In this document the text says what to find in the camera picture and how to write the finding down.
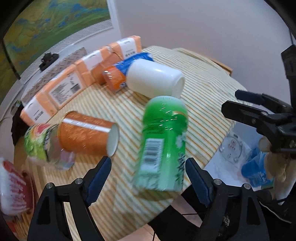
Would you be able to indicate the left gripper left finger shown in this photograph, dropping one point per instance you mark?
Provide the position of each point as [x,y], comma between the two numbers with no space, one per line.
[49,220]

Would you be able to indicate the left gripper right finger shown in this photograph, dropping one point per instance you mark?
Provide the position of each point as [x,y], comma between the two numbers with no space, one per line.
[233,213]

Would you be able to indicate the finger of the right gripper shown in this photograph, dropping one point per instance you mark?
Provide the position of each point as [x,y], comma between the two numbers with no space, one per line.
[256,98]
[245,114]

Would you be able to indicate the green plastic cup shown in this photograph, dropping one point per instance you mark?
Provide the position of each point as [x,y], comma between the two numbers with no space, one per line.
[162,153]

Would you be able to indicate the green watermelon label cup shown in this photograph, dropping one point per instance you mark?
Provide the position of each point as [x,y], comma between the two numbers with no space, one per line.
[42,146]

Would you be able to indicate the white plastic cup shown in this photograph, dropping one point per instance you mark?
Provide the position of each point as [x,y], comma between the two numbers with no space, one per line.
[152,79]

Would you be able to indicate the orange and blue cup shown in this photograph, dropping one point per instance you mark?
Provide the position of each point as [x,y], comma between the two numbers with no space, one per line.
[115,75]

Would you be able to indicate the small orange paper cup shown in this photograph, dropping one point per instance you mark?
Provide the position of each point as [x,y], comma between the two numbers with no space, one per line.
[104,69]

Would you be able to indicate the gloved right hand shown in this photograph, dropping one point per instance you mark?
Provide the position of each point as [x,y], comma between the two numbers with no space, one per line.
[280,168]

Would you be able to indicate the red white flower pot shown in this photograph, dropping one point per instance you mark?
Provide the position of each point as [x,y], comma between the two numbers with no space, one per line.
[17,193]

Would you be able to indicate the blue packaged items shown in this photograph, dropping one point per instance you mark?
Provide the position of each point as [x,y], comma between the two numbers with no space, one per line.
[253,169]

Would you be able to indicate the striped tablecloth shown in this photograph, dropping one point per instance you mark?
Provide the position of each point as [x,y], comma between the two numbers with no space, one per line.
[121,209]

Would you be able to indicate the orange tissue pack nearest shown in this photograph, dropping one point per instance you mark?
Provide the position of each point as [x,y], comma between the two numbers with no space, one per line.
[38,110]

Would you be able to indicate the orange tissue pack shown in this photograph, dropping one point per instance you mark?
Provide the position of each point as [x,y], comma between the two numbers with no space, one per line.
[89,66]
[126,47]
[38,110]

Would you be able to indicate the orange tissue pack barcode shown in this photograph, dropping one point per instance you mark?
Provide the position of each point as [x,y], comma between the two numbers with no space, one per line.
[64,87]

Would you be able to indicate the orange tissue pack far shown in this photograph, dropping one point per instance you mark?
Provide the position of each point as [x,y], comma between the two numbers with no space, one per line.
[126,47]

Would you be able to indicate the black teapot set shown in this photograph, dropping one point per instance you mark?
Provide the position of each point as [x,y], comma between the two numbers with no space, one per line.
[47,60]

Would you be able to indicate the landscape painting scroll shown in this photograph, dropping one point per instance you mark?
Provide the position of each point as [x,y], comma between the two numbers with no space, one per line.
[38,28]

